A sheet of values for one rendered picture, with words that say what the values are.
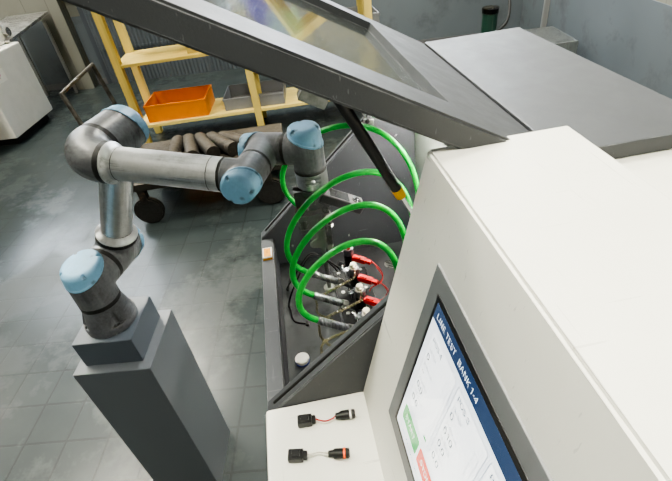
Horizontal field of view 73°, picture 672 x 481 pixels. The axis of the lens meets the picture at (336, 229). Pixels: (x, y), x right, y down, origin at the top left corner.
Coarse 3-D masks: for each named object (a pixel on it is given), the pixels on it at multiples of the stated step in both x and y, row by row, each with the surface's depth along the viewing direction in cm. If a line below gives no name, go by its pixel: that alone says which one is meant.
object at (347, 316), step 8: (336, 272) 132; (344, 272) 131; (360, 272) 130; (344, 280) 129; (344, 288) 126; (368, 288) 125; (336, 296) 132; (344, 296) 124; (368, 304) 120; (344, 312) 119; (352, 312) 119; (344, 320) 117; (352, 320) 116
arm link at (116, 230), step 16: (112, 112) 108; (128, 112) 110; (112, 128) 104; (128, 128) 108; (144, 128) 113; (128, 144) 108; (112, 192) 118; (128, 192) 121; (112, 208) 122; (128, 208) 125; (112, 224) 126; (128, 224) 129; (96, 240) 131; (112, 240) 130; (128, 240) 132; (128, 256) 135
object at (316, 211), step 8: (296, 192) 107; (304, 192) 106; (312, 192) 105; (296, 200) 110; (304, 200) 108; (296, 208) 110; (312, 208) 110; (320, 208) 110; (328, 208) 110; (304, 216) 109; (312, 216) 109; (320, 216) 109; (304, 224) 110; (312, 224) 111; (304, 232) 111
